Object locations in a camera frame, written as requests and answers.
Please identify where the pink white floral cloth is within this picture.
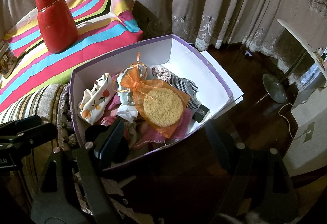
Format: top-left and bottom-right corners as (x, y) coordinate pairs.
(151, 65), (172, 83)

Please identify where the white fruit print cloth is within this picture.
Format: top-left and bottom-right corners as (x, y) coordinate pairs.
(78, 73), (117, 125)

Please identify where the magenta knitted glove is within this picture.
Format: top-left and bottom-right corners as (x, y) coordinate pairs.
(132, 108), (192, 149)

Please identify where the floor lamp base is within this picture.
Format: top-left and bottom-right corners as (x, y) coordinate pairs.
(262, 50), (307, 104)

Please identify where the orange mesh sponge bag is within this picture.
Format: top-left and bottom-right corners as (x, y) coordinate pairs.
(117, 54), (190, 128)

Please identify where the striped colourful tablecloth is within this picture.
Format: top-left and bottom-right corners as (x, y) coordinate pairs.
(1, 0), (143, 111)

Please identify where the white tissue pack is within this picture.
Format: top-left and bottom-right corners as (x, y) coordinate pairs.
(116, 104), (139, 123)

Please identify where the purple white cardboard box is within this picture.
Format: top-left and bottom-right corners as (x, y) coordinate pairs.
(69, 35), (244, 170)

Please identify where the black cable bundle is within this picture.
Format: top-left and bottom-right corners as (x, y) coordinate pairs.
(191, 104), (211, 123)

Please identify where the white side table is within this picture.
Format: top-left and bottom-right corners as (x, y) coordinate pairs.
(278, 19), (326, 176)

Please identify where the black white checkered cloth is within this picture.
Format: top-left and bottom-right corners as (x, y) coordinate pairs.
(170, 75), (201, 110)

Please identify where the gold lidded glass jar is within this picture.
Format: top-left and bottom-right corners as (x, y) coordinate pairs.
(0, 40), (17, 78)

